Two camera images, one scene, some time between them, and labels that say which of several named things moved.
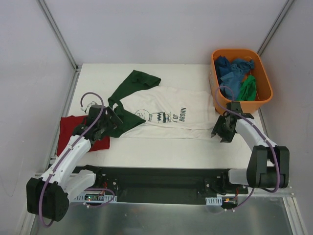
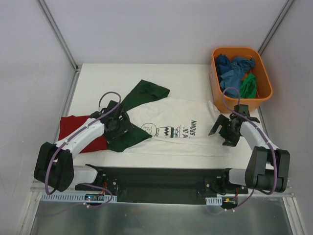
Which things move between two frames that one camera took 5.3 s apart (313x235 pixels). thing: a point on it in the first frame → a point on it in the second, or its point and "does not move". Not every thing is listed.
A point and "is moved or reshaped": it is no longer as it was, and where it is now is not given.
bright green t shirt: (248, 91) does not move
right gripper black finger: (217, 126) does not move
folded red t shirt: (67, 124) does not move
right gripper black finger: (227, 138) → (230, 143)
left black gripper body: (110, 117) → (122, 126)
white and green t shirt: (147, 110) is moved or reshaped
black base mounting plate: (166, 185) does not move
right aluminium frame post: (275, 25) does not move
